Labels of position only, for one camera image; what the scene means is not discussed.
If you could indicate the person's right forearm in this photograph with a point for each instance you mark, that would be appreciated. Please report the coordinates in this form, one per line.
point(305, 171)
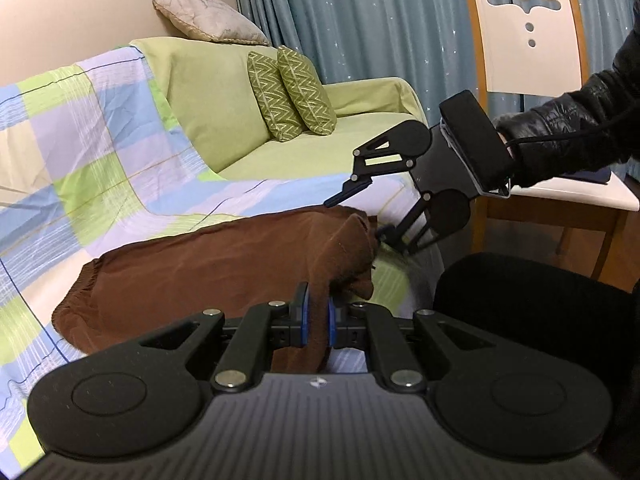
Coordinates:
point(565, 130)

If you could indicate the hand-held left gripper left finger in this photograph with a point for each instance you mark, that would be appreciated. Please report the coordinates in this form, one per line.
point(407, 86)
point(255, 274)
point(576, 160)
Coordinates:
point(301, 310)

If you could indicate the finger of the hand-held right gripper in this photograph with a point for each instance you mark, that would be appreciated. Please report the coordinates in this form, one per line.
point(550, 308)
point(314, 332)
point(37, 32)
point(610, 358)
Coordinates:
point(345, 193)
point(402, 240)

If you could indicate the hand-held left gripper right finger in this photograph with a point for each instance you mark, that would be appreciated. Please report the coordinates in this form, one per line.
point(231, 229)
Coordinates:
point(331, 320)

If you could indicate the sofa with green cover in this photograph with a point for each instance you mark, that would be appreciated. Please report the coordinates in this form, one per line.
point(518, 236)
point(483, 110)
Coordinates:
point(210, 100)

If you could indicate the white wooden chair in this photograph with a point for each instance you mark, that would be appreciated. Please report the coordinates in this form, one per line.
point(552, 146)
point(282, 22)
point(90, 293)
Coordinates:
point(530, 65)

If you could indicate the checked pastel blanket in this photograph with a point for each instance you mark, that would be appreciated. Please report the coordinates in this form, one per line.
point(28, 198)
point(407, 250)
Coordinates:
point(100, 150)

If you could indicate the brown pants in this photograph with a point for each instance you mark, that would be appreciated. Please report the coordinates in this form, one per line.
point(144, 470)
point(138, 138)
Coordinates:
point(200, 265)

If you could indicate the green zigzag cushion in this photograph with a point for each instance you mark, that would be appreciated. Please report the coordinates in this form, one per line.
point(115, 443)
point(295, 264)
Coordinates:
point(272, 100)
point(310, 90)

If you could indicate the person's black clothing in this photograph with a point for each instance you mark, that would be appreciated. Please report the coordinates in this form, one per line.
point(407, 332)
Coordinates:
point(525, 300)

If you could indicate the beige cushion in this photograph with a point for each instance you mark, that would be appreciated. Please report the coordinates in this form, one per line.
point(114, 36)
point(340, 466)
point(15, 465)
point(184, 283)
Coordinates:
point(210, 17)

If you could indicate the dark blue folded garment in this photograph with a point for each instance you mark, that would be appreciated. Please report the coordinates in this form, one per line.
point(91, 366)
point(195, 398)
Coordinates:
point(590, 176)

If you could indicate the white and wood board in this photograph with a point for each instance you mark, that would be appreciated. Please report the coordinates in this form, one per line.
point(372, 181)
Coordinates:
point(375, 20)

